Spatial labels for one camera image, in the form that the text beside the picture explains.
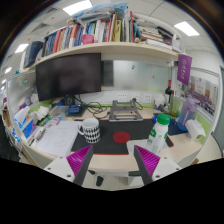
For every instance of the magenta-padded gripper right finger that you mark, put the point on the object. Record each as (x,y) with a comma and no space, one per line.
(165,166)

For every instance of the blue tissue box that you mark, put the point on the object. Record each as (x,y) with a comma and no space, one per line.
(28,128)

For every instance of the purple water bottle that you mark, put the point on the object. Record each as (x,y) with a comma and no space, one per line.
(186,115)

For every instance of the black desk mat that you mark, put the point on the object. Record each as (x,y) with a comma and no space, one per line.
(106,143)

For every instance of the shelf unit with books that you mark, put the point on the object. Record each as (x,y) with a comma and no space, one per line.
(100,48)

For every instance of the small blue box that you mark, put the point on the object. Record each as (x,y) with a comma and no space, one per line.
(75,109)

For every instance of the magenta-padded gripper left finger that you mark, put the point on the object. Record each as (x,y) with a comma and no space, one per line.
(61,166)

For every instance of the group photo poster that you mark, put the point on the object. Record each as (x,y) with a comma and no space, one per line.
(203,96)

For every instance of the purple hanging banner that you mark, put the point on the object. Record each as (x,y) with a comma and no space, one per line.
(184,68)

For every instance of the white lidded jar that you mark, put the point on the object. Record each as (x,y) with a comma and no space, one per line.
(160,100)

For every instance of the black computer monitor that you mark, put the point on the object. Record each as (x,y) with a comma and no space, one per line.
(66,76)

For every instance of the white bottle with green cap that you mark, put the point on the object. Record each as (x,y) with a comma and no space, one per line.
(158,133)

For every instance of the dark blue mouse pad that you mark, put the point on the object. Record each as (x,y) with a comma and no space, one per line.
(175,129)

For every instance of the clear plastic container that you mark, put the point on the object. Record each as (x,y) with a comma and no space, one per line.
(59,111)

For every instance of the dark wine bottle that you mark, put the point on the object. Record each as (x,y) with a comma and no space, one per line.
(168,91)

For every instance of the grey metal laptop stand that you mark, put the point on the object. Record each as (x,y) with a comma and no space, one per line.
(125,115)

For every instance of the black and white checkered mug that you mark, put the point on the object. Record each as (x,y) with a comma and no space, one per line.
(90,131)

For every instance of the white plastic jug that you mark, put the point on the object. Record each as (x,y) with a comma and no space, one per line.
(195,130)

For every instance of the white paper notebook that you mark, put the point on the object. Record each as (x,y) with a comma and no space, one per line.
(56,138)

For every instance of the flat round red coaster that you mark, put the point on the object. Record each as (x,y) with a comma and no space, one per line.
(121,137)

